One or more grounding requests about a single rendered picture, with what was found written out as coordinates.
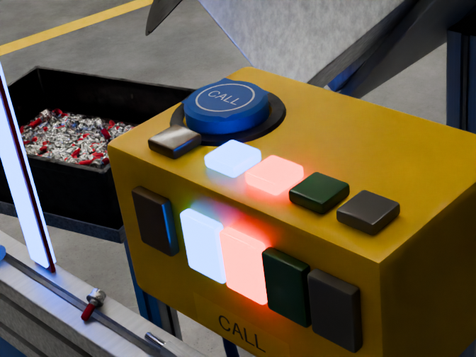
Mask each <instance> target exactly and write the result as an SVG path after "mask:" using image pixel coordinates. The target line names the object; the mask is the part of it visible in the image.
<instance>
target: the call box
mask: <svg viewBox="0 0 476 357"><path fill-rule="evenodd" d="M225 78H227V79H231V80H233V81H247V82H250V83H253V84H256V85H257V86H259V87H261V88H262V89H263V90H264V91H269V92H270V93H268V94H267V95H268V105H269V113H270V114H269V117H268V119H267V120H266V121H265V122H263V123H262V124H260V125H258V126H257V127H255V128H252V129H250V130H247V131H244V132H240V133H236V134H231V135H204V134H200V135H201V140H202V141H201V144H200V145H198V146H197V147H195V148H194V149H192V150H191V151H189V152H187V153H185V154H184V155H182V156H180V157H179V158H177V159H171V158H168V157H166V156H164V155H162V154H159V153H157V152H154V151H152V150H151V149H150V148H149V145H148V139H149V138H151V137H153V136H155V135H156V134H158V133H160V132H161V131H163V130H165V129H167V128H169V127H170V126H172V125H180V126H182V127H184V128H187V129H189V128H188V126H187V124H186V118H185V113H184V109H183V107H184V103H181V102H180V103H178V104H176V105H175V106H172V107H170V108H169V109H167V110H165V111H164V112H162V113H160V114H158V115H156V116H154V117H153V118H151V119H149V120H147V121H145V122H144V123H142V124H140V125H138V126H137V127H134V128H133V129H131V130H129V131H127V132H125V133H124V134H122V135H120V136H118V137H117V138H115V139H113V140H111V141H110V142H109V143H108V148H107V152H108V158H109V161H110V167H111V171H112V174H113V180H114V183H115V189H116V193H117V196H118V202H119V206H120V211H121V215H122V219H123V224H124V228H125V233H126V237H127V242H128V246H129V250H130V255H131V259H132V265H133V268H134V272H135V278H136V281H137V284H138V285H139V287H140V288H141V289H142V290H143V291H144V292H146V293H148V294H149V295H151V296H152V297H154V298H156V299H158V300H160V301H162V302H163V303H165V304H166V305H168V306H170V307H172V308H174V309H175V310H177V311H179V312H180V313H182V314H184V315H185V316H187V317H189V318H191V319H192V320H194V321H196V322H197V323H199V324H201V325H203V326H204V327H206V328H208V329H209V330H211V331H213V332H215V333H216V334H218V335H220V336H222V337H223V338H225V339H226V340H228V341H231V342H232V343H233V344H236V345H237V346H239V347H240V348H242V349H244V350H245V351H248V352H249V353H251V354H253V355H254V356H256V357H458V356H459V355H460V354H461V353H462V352H463V351H464V350H465V349H466V348H467V347H468V346H469V345H470V344H471V343H472V342H473V341H474V340H475V339H476V134H473V133H471V132H467V131H464V130H460V129H457V128H454V127H450V126H447V125H443V124H440V123H436V122H434V121H431V120H427V119H424V118H420V117H417V116H414V115H410V114H407V113H403V112H400V111H398V110H393V109H391V108H386V107H384V106H379V105H377V104H374V103H370V102H367V101H363V100H361V99H357V98H354V97H350V96H347V95H343V94H341V93H337V92H334V91H330V90H327V89H323V88H320V87H318V86H313V85H311V84H306V83H304V82H301V81H297V80H294V79H290V78H287V77H284V76H280V75H277V74H273V73H270V72H266V71H264V70H261V69H257V68H254V67H244V68H241V69H239V70H237V71H236V72H234V73H232V74H230V75H229V76H226V77H225ZM230 140H235V141H237V142H241V143H242V144H245V145H248V146H250V147H253V148H256V149H258V150H259V151H260V152H261V161H260V162H262V161H263V160H265V159H266V158H268V157H269V156H272V155H274V156H277V157H280V158H282V159H285V160H288V161H289V162H293V163H295V164H299V165H300V166H302V167H303V173H304V175H303V177H302V178H301V179H300V180H299V181H297V182H296V183H294V184H293V185H291V186H290V187H289V188H287V189H285V190H284V191H283V192H282V193H280V194H278V195H274V194H271V193H268V192H266V191H263V190H261V189H259V188H257V187H254V186H251V185H249V184H248V183H247V182H246V179H245V173H246V171H248V170H250V169H251V168H252V167H254V166H256V165H257V164H259V163H260V162H258V163H257V164H255V165H253V166H252V167H251V168H249V169H247V170H246V171H244V172H243V173H241V174H240V175H238V176H237V177H231V176H228V175H225V174H223V173H220V172H219V171H216V170H214V169H211V168H208V167H207V166H206V165H205V156H206V155H207V154H209V153H211V152H212V151H214V150H215V149H217V148H218V147H220V146H222V145H223V144H225V143H227V142H229V141H230ZM314 172H319V173H321V174H325V175H327V176H330V177H332V178H335V179H338V180H340V181H343V182H346V183H347V184H348V185H349V188H350V193H349V195H348V196H347V197H346V198H344V199H343V200H342V201H341V202H340V203H338V204H337V205H335V206H334V207H333V208H332V209H330V210H329V211H327V212H326V213H325V214H319V213H317V212H314V211H312V210H309V209H307V208H304V207H302V206H300V205H297V204H295V203H292V202H291V201H290V199H289V194H288V192H289V190H290V189H291V188H292V187H294V186H296V185H297V184H298V183H299V182H301V181H303V180H304V179H306V178H307V177H308V176H310V175H311V174H313V173H314ZM137 186H142V187H144V188H147V189H149V190H151V191H153V192H155V193H158V194H159V195H161V196H164V197H165V198H168V199H169V200H170V201H171V209H172V213H173V216H174V224H175V228H176V235H177V240H178V246H179V253H177V254H176V255H175V256H168V255H166V254H164V253H162V252H161V251H159V250H157V249H155V248H153V247H151V246H149V245H148V244H145V243H144V242H143V241H142V239H141V236H140V229H139V226H138V222H137V216H136V212H135V206H134V203H133V199H132V193H131V192H132V189H134V188H136V187H137ZM362 190H367V191H370V192H372V193H375V194H378V195H379V196H383V197H385V198H388V199H390V200H393V201H396V202H398V203H399V205H400V213H399V215H398V216H397V217H396V218H395V219H394V220H393V221H391V222H390V223H389V224H387V225H386V226H385V227H383V228H382V229H381V230H380V231H379V232H378V233H376V234H374V235H370V234H367V233H365V232H362V231H360V230H358V229H355V228H353V227H350V226H348V225H345V224H343V223H341V222H339V221H338V220H337V218H336V210H337V209H338V208H339V207H341V206H342V205H343V204H344V203H346V202H347V201H348V200H350V199H351V198H352V197H354V196H355V195H356V194H357V193H359V192H360V191H362ZM186 209H191V210H194V211H196V212H197V213H200V214H202V215H204V216H206V217H209V218H210V219H213V220H215V221H217V222H219V223H221V224H222V226H223V229H224V228H226V227H230V228H232V229H234V230H236V231H238V232H241V233H242V234H245V235H247V236H249V237H251V238H253V239H256V240H258V241H260V242H262V243H263V244H264V246H265V249H266V248H268V247H273V248H274V249H277V250H279V251H281V252H283V253H285V254H288V255H290V256H292V257H294V258H296V259H299V260H301V261H303V262H305V263H306V264H308V265H309V266H310V271H312V270H313V269H315V268H318V269H320V270H322V271H324V272H326V273H328V274H331V275H333V276H335V277H337V278H339V279H342V280H343V281H346V282H347V283H350V284H352V285H354V286H356V287H358V288H359V290H360V298H361V323H362V337H363V345H362V347H361V349H360V350H359V351H357V352H356V353H352V352H350V351H348V350H346V349H344V348H342V347H340V346H339V345H337V344H335V343H333V342H331V341H329V340H328V339H325V338H324V337H322V336H320V335H318V334H316V333H314V332H313V330H312V325H311V326H310V327H308V328H304V327H303V326H301V325H299V324H297V323H295V322H293V321H291V320H289V319H288V318H286V317H284V316H282V315H280V314H278V313H277V312H274V311H273V310H270V309H269V308H268V303H266V304H264V305H261V304H259V303H257V302H255V301H253V300H252V299H250V298H248V297H246V296H244V295H242V294H240V293H238V292H237V291H235V290H233V289H231V288H229V287H228V286H227V281H226V282H225V283H219V282H217V281H216V280H213V279H212V278H210V277H208V276H206V275H204V274H202V273H201V272H199V271H197V270H195V269H193V268H191V267H190V266H189V263H188V256H187V251H186V244H185V240H184V235H183V228H182V224H181V217H180V214H181V213H182V212H183V211H184V210H186Z"/></svg>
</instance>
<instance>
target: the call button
mask: <svg viewBox="0 0 476 357"><path fill-rule="evenodd" d="M268 93H270V92H269V91H264V90H263V89H262V88H261V87H259V86H257V85H256V84H253V83H250V82H247V81H233V80H231V79H227V78H224V79H221V80H219V81H218V82H216V83H213V84H208V85H207V86H204V87H201V88H199V89H198V90H196V91H194V92H193V93H192V94H191V95H190V96H189V97H188V98H187V99H186V100H184V101H182V102H181V103H184V107H183V109H184V113H185V118H186V124H187V126H188V128H189V129H190V130H192V131H195V132H198V133H200V134H204V135H231V134H236V133H240V132H244V131H247V130H250V129H252V128H255V127H257V126H258V125H260V124H262V123H263V122H265V121H266V120H267V119H268V117H269V114H270V113H269V105H268V95H267V94H268Z"/></svg>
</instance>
